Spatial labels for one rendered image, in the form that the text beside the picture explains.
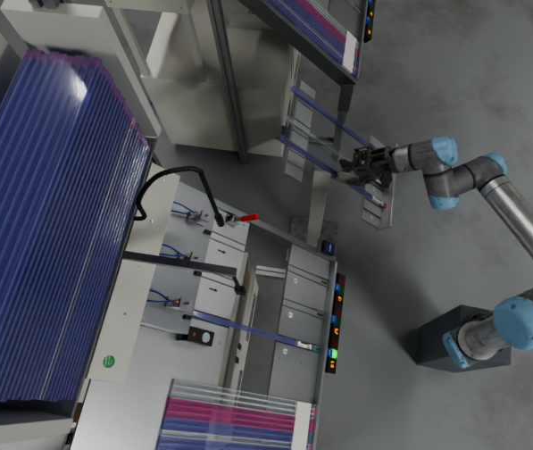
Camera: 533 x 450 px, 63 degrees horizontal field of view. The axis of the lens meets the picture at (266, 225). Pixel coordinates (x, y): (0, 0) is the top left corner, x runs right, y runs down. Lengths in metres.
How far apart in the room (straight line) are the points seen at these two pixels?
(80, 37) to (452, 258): 2.04
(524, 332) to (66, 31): 1.07
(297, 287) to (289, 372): 0.26
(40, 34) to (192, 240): 0.55
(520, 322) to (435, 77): 2.07
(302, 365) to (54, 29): 1.09
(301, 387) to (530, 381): 1.32
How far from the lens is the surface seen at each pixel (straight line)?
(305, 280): 1.43
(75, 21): 0.78
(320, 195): 1.72
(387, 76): 2.92
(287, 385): 1.38
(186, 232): 1.10
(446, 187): 1.25
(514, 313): 1.14
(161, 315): 1.05
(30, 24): 0.83
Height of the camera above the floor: 2.18
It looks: 68 degrees down
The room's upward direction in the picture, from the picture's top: 8 degrees counter-clockwise
